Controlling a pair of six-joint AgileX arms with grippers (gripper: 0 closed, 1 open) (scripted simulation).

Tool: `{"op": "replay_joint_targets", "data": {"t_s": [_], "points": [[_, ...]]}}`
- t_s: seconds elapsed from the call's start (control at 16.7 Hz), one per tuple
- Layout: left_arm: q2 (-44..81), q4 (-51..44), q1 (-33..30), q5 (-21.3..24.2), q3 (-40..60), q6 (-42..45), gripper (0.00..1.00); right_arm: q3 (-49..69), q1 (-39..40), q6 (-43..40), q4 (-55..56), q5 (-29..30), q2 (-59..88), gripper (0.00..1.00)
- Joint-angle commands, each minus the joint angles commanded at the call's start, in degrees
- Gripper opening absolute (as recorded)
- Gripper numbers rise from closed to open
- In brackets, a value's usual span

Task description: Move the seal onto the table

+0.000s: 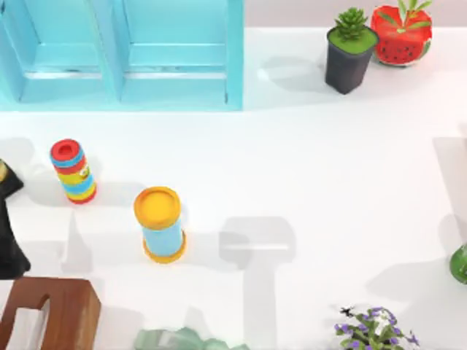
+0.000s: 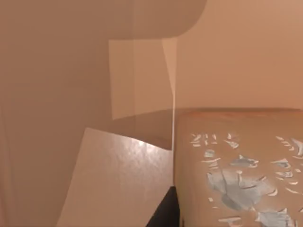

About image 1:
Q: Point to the blue and orange can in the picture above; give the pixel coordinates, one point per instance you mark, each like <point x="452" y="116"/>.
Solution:
<point x="162" y="226"/>

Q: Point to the pale green crumpled object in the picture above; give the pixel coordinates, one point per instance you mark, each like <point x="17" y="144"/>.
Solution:
<point x="175" y="341"/>

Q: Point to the black trophy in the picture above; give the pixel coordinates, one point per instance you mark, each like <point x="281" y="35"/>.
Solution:
<point x="9" y="233"/>

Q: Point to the red striped colourful can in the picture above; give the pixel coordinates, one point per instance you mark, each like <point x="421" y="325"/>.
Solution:
<point x="74" y="175"/>

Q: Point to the brown wooden box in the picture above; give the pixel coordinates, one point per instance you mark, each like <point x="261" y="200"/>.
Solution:
<point x="65" y="310"/>

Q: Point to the watermelon pattern plant pot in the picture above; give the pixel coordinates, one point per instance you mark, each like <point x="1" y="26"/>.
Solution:
<point x="397" y="47"/>

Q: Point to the light blue rack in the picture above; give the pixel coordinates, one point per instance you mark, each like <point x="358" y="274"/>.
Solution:
<point x="175" y="54"/>

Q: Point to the dark grey potted succulent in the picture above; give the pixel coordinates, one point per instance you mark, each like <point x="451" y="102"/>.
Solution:
<point x="346" y="69"/>

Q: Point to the purple flower plant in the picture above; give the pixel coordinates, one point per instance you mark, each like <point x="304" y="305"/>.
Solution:
<point x="376" y="331"/>

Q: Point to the green round object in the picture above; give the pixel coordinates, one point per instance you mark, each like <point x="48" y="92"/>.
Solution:
<point x="460" y="262"/>

